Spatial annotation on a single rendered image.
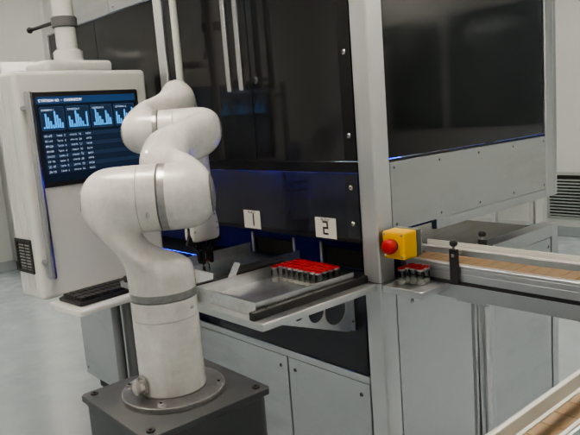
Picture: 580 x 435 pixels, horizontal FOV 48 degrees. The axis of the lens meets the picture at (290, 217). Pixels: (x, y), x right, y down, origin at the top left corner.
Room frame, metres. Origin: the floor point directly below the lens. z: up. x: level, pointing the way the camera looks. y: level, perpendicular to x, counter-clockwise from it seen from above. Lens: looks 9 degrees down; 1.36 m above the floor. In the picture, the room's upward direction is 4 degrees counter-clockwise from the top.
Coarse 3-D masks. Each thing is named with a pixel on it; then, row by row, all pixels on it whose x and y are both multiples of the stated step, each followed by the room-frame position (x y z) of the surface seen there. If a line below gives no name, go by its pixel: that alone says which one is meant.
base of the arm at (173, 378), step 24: (144, 312) 1.09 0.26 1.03; (168, 312) 1.08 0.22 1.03; (192, 312) 1.11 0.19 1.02; (144, 336) 1.09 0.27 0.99; (168, 336) 1.08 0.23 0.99; (192, 336) 1.11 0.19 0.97; (144, 360) 1.09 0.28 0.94; (168, 360) 1.08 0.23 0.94; (192, 360) 1.10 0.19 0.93; (144, 384) 1.09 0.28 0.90; (168, 384) 1.08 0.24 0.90; (192, 384) 1.10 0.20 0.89; (216, 384) 1.13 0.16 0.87; (144, 408) 1.05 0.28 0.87; (168, 408) 1.05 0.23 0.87; (192, 408) 1.06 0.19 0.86
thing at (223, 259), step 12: (216, 252) 2.13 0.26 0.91; (228, 252) 2.16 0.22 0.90; (240, 252) 2.20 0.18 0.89; (252, 252) 2.21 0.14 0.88; (192, 264) 2.07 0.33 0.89; (216, 264) 2.07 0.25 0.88; (228, 264) 2.05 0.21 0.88; (252, 264) 1.91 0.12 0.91; (264, 264) 1.94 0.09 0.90; (204, 276) 1.85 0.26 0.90; (216, 276) 1.82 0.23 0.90
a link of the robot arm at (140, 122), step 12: (168, 84) 1.61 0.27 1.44; (180, 84) 1.62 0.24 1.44; (156, 96) 1.55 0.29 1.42; (168, 96) 1.56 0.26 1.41; (180, 96) 1.58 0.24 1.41; (192, 96) 1.63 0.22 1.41; (144, 108) 1.52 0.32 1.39; (156, 108) 1.55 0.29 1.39; (168, 108) 1.57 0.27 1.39; (132, 120) 1.48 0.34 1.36; (144, 120) 1.47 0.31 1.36; (132, 132) 1.46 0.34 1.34; (144, 132) 1.46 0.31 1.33; (132, 144) 1.47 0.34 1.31
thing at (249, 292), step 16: (256, 272) 1.81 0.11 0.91; (352, 272) 1.70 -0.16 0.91; (208, 288) 1.70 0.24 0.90; (224, 288) 1.73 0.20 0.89; (240, 288) 1.74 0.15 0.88; (256, 288) 1.73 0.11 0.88; (272, 288) 1.72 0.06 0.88; (288, 288) 1.70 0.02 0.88; (304, 288) 1.58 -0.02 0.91; (320, 288) 1.62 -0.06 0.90; (224, 304) 1.58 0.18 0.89; (240, 304) 1.53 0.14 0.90; (256, 304) 1.48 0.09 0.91; (272, 304) 1.51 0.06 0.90
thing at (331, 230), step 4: (316, 220) 1.85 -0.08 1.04; (320, 220) 1.84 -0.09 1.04; (324, 220) 1.83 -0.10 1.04; (328, 220) 1.81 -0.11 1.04; (332, 220) 1.80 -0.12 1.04; (316, 224) 1.85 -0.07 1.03; (320, 224) 1.84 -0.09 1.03; (324, 224) 1.83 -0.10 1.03; (328, 224) 1.81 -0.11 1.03; (332, 224) 1.80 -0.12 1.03; (316, 228) 1.85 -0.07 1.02; (320, 228) 1.84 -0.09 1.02; (328, 228) 1.81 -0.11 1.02; (332, 228) 1.80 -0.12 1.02; (336, 228) 1.79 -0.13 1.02; (316, 232) 1.85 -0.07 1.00; (320, 232) 1.84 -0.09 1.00; (328, 232) 1.82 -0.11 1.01; (332, 232) 1.80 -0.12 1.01; (336, 232) 1.79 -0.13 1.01; (320, 236) 1.84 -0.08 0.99; (324, 236) 1.83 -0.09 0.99; (328, 236) 1.82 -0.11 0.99; (332, 236) 1.80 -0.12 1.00; (336, 236) 1.79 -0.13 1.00
